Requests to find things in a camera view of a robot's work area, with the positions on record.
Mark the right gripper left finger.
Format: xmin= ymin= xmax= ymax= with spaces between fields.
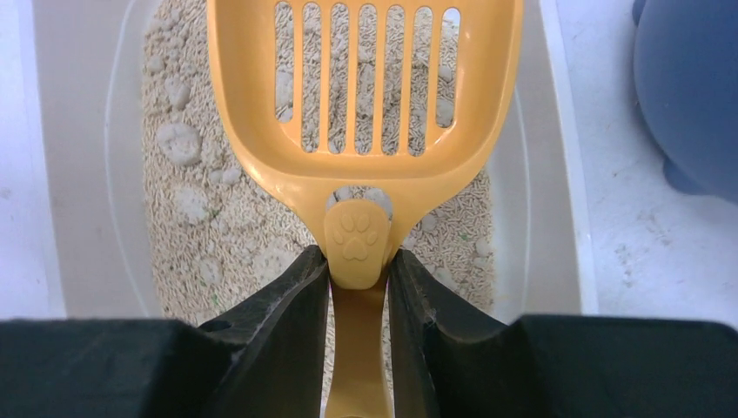
xmin=198 ymin=245 xmax=329 ymax=417

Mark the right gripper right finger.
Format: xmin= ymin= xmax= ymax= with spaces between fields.
xmin=388 ymin=250 xmax=522 ymax=417

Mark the white plastic litter tray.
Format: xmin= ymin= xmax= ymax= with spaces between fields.
xmin=18 ymin=1 xmax=598 ymax=322

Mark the orange plastic litter scoop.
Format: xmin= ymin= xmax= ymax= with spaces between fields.
xmin=207 ymin=1 xmax=524 ymax=417

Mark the blue plastic bucket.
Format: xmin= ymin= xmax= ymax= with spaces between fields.
xmin=632 ymin=0 xmax=737 ymax=203

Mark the beige cat litter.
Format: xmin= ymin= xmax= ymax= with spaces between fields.
xmin=141 ymin=1 xmax=494 ymax=325

